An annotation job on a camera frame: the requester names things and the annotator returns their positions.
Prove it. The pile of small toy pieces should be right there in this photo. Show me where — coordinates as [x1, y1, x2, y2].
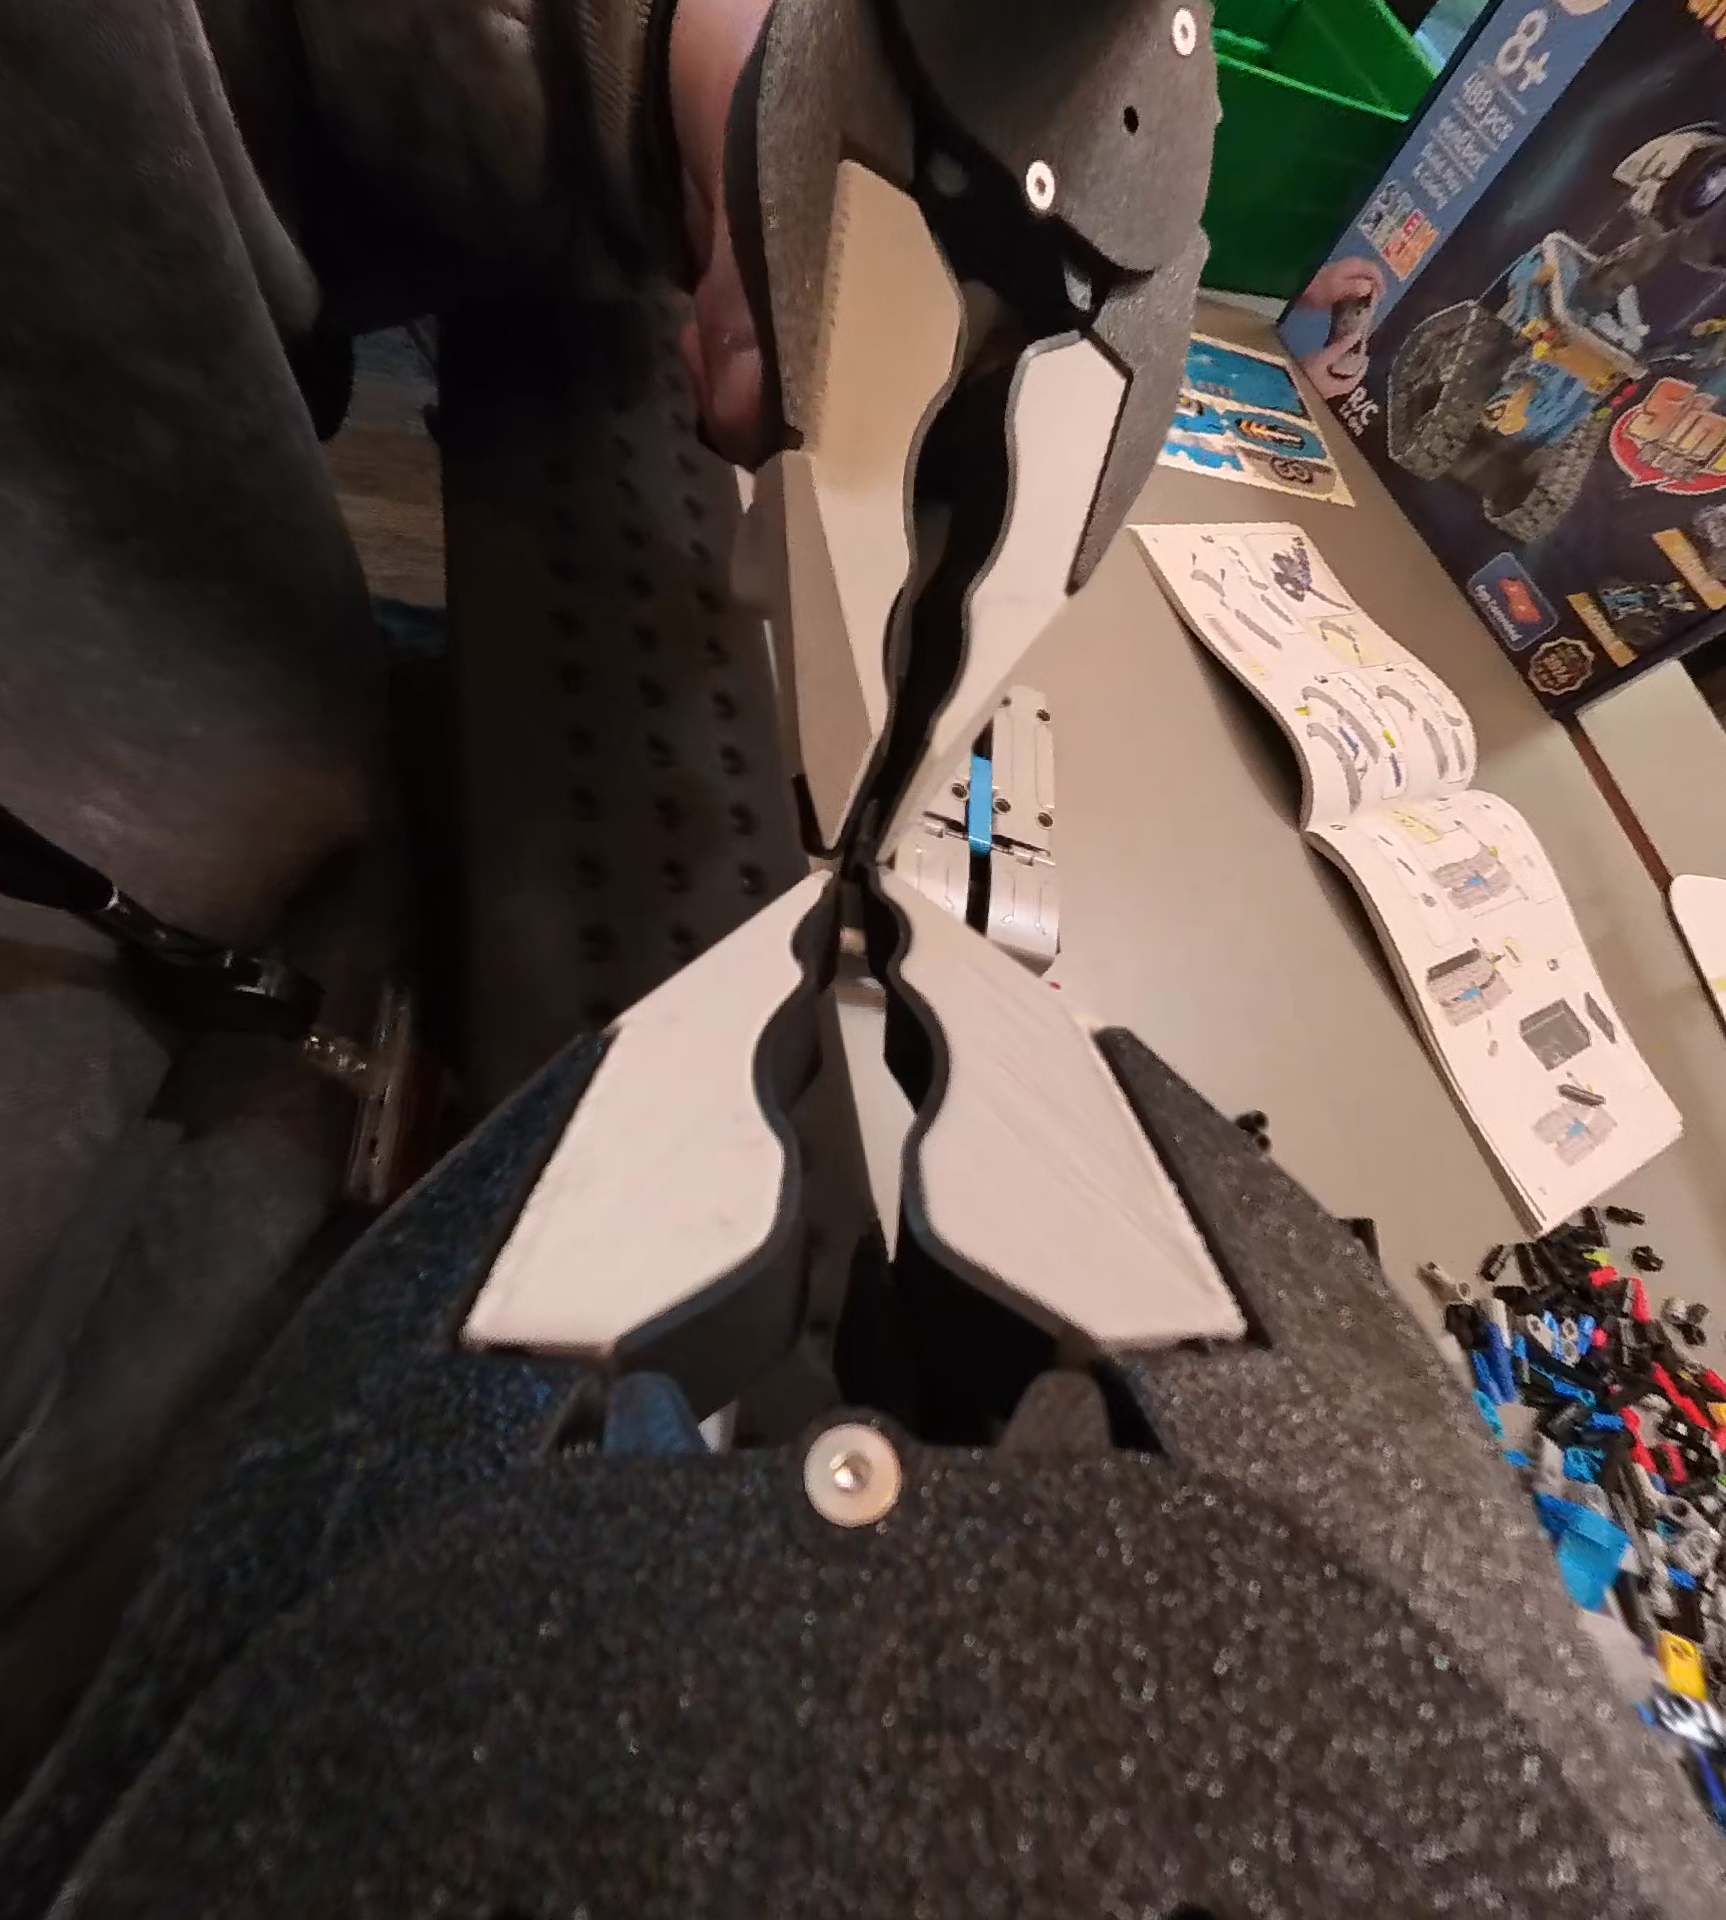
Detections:
[1417, 1207, 1726, 1725]

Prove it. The toy building kit box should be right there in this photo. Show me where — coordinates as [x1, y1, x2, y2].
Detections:
[1274, 0, 1726, 722]

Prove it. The green plastic bin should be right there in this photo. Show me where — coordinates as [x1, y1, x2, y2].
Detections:
[1198, 0, 1447, 303]

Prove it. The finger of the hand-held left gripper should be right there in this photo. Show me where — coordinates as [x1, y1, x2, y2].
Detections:
[855, 331, 1136, 863]
[731, 157, 972, 863]

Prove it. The black dimpled pad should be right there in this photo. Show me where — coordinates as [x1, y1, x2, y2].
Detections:
[434, 290, 811, 1112]

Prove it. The sticker sheet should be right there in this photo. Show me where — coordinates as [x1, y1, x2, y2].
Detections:
[1160, 332, 1355, 510]

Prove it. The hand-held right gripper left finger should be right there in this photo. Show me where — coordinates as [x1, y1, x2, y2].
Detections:
[457, 868, 838, 1364]

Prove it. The grey black toy brick assembly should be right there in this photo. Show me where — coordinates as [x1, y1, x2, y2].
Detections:
[884, 687, 1068, 969]

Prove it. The person's left hand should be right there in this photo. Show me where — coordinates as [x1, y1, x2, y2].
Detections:
[671, 13, 778, 458]

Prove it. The instruction booklet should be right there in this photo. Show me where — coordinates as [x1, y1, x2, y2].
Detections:
[1129, 522, 1686, 1238]

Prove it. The black lanyard clip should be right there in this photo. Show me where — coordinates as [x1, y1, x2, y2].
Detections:
[0, 733, 422, 1207]

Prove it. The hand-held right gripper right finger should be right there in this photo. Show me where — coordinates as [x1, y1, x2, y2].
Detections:
[869, 870, 1248, 1355]

